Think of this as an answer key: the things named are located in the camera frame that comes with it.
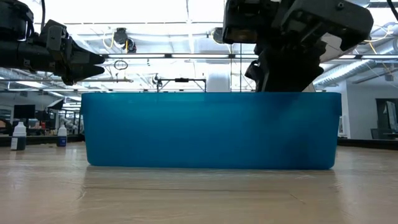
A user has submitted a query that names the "small white-capped dropper bottle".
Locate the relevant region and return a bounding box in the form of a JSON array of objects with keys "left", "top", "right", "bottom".
[
  {"left": 57, "top": 124, "right": 68, "bottom": 147},
  {"left": 10, "top": 121, "right": 27, "bottom": 152}
]

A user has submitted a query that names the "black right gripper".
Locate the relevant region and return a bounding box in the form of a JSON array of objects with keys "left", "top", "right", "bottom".
[{"left": 257, "top": 0, "right": 374, "bottom": 93}]

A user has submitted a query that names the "black hanging cable loop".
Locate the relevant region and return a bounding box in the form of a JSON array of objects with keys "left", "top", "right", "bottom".
[{"left": 113, "top": 59, "right": 129, "bottom": 71}]

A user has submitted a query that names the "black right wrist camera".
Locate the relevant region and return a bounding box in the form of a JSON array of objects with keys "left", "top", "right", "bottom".
[{"left": 222, "top": 0, "right": 280, "bottom": 44}]

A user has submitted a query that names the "black metal rack frame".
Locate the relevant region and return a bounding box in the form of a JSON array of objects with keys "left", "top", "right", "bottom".
[{"left": 156, "top": 77, "right": 208, "bottom": 93}]

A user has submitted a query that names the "silver ventilation duct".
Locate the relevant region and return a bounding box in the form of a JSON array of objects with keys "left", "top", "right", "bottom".
[{"left": 313, "top": 58, "right": 398, "bottom": 90}]

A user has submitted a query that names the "black monitor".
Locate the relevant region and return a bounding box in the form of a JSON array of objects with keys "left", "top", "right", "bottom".
[{"left": 12, "top": 104, "right": 36, "bottom": 119}]

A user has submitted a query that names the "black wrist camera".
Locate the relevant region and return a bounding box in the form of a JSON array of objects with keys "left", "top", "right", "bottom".
[
  {"left": 222, "top": 0, "right": 280, "bottom": 44},
  {"left": 43, "top": 19, "right": 68, "bottom": 43}
]

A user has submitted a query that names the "blue plastic tray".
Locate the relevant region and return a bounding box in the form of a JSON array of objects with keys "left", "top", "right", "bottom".
[{"left": 80, "top": 91, "right": 343, "bottom": 170}]

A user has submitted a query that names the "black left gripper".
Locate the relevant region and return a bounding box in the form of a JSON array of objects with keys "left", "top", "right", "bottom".
[{"left": 39, "top": 39, "right": 106, "bottom": 86}]

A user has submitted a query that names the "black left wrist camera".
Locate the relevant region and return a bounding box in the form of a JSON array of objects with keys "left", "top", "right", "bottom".
[{"left": 43, "top": 19, "right": 68, "bottom": 43}]

